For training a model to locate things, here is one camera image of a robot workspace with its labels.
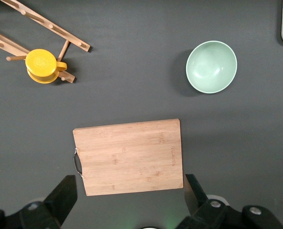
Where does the yellow cup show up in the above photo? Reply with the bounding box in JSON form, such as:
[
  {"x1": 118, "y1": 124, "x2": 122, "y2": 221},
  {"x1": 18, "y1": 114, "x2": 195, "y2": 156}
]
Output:
[{"x1": 25, "y1": 49, "x2": 68, "y2": 84}]

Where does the wooden cutting board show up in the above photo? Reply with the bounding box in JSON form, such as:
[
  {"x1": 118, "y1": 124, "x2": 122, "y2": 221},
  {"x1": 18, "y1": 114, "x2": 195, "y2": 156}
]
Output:
[{"x1": 72, "y1": 118, "x2": 184, "y2": 197}]

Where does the pale green bowl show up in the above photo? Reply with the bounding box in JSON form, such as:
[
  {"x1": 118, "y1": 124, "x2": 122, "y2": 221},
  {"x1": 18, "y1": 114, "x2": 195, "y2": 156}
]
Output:
[{"x1": 185, "y1": 40, "x2": 238, "y2": 94}]

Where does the wooden peg drying rack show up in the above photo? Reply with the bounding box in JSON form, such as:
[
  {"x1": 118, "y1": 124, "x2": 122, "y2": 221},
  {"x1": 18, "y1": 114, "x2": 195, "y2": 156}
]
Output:
[{"x1": 0, "y1": 0, "x2": 91, "y2": 83}]

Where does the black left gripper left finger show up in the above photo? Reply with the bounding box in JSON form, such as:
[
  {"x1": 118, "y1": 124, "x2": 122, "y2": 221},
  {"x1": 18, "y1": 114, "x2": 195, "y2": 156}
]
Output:
[{"x1": 19, "y1": 175, "x2": 78, "y2": 229}]

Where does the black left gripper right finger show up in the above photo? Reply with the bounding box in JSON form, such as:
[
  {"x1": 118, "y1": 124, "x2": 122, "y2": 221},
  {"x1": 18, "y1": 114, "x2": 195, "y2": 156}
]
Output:
[{"x1": 177, "y1": 174, "x2": 228, "y2": 229}]

